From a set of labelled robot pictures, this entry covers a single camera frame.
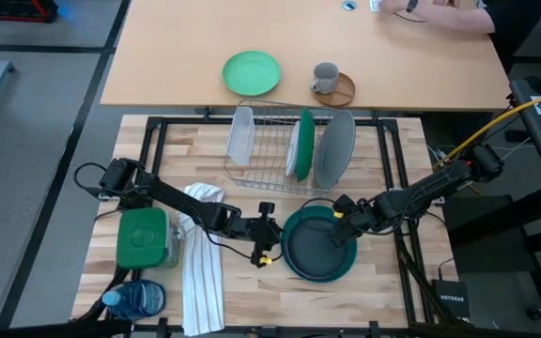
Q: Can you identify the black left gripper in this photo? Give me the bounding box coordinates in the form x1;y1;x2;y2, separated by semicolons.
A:
235;201;286;254

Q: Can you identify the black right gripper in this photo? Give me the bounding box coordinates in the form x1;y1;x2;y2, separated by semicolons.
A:
329;194;389;249

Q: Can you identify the black plate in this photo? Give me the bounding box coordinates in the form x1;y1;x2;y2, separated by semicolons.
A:
285;216;352;279

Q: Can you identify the metal wire dish rack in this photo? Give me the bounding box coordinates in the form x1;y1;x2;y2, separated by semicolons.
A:
223;98;357;197

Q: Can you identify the white plate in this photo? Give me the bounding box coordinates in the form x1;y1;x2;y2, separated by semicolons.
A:
285;120;301;177

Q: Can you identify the white striped dish towel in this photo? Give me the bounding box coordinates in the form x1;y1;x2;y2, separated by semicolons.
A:
176;182;227;337

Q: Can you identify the gray plate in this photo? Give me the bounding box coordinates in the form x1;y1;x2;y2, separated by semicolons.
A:
312;110;357;191

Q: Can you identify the dark green plate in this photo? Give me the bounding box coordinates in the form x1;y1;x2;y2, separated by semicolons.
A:
296;108;317;183

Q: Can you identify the person's forearm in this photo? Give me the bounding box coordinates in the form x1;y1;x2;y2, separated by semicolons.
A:
409;0;497;35

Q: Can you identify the clear plastic utensil holder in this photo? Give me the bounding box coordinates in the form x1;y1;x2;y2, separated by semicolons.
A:
225;106;256;167

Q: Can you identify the green lidded food container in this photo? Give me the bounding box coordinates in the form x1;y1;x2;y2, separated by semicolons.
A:
115;206;182;269

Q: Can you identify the brown divided wooden plate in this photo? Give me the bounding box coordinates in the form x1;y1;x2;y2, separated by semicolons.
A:
311;71;357;108

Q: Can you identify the blue water bottle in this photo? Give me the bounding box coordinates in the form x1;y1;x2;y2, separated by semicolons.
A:
101;280;167;321

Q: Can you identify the light green plate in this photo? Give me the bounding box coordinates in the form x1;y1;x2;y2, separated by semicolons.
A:
222;50;283;98

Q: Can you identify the gray mug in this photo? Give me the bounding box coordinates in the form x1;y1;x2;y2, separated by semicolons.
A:
310;62;341;96

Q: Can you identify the light wood desk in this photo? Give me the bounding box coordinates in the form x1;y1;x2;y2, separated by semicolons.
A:
100;0;514;112

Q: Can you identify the black side desk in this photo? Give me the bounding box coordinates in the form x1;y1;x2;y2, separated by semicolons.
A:
508;77;541;212

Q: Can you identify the person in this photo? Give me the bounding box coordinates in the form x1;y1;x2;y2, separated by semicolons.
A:
479;0;541;71

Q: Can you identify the red and black crate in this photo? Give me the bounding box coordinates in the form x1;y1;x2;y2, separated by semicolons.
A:
0;0;60;23

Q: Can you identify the black network switch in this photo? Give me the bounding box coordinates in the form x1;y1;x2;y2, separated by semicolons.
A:
431;279;471;323

